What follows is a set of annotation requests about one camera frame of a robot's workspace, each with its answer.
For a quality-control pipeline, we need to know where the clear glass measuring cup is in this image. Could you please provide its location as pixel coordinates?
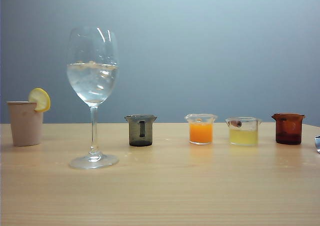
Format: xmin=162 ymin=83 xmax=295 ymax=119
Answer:
xmin=184 ymin=113 xmax=218 ymax=145

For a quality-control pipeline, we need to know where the smoky grey glass measuring cup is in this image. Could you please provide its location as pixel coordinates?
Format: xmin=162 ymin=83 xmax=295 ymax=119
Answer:
xmin=124 ymin=114 xmax=158 ymax=147

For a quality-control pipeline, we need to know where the clear cup with pale juice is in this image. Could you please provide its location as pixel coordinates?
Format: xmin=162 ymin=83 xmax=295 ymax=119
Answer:
xmin=224 ymin=116 xmax=263 ymax=146

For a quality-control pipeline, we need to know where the amber brown glass measuring cup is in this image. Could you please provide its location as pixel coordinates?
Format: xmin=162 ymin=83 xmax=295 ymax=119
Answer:
xmin=271 ymin=113 xmax=306 ymax=145

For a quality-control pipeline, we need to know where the beige paper cup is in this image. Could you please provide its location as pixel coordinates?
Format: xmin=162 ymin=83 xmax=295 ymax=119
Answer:
xmin=6 ymin=100 xmax=45 ymax=147

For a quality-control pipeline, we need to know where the tall clear wine glass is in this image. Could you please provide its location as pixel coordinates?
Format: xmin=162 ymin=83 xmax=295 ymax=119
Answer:
xmin=66 ymin=27 xmax=120 ymax=170

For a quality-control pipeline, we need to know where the yellow lemon slice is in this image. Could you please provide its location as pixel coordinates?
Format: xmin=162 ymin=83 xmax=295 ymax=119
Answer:
xmin=28 ymin=87 xmax=52 ymax=113

